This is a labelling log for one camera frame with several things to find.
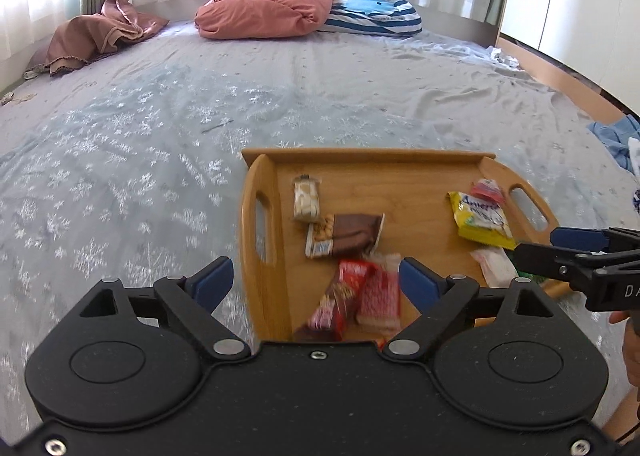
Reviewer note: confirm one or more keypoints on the clear packet of white candies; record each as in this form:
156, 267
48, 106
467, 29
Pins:
306, 201

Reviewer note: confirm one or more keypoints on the yellow cracker packet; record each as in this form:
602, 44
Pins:
480, 221

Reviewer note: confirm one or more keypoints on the blue striped pillow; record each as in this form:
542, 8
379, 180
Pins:
375, 16

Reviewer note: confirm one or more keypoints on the pink pillow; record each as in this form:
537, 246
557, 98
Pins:
260, 11

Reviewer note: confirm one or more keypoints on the brown chocolate wafer packet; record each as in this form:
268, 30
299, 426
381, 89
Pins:
355, 233

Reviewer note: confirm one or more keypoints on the person's right hand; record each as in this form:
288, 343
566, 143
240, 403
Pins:
631, 361

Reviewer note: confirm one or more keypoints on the pink satin pillowcase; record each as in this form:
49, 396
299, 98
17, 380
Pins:
132, 19

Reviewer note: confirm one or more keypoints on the green pea snack packet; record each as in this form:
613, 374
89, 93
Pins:
530, 278

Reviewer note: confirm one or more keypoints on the pink and white pastry packet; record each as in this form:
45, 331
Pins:
492, 266

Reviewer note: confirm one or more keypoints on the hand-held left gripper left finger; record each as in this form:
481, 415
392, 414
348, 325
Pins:
215, 278

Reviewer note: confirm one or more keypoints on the mauve blanket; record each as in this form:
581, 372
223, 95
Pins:
75, 44

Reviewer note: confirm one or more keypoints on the blue garment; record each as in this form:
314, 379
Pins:
612, 136

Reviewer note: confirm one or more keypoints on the red and white snack packet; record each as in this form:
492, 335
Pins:
380, 293

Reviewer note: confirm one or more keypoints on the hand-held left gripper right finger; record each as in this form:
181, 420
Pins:
417, 281

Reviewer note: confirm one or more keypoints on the red nut wafer packet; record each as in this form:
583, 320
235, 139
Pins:
342, 296

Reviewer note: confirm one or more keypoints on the wooden bed frame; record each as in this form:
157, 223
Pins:
560, 74

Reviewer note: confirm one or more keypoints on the snowflake print bed cover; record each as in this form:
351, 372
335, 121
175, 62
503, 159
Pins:
150, 161

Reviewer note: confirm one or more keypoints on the wooden serving tray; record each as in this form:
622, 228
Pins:
400, 196

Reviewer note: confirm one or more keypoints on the crumpled white cloth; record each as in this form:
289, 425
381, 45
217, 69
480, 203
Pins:
505, 57

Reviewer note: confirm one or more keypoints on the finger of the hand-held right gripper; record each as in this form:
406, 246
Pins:
545, 260
575, 237

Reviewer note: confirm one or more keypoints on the small red clear-ended snack packet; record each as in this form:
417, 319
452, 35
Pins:
487, 190

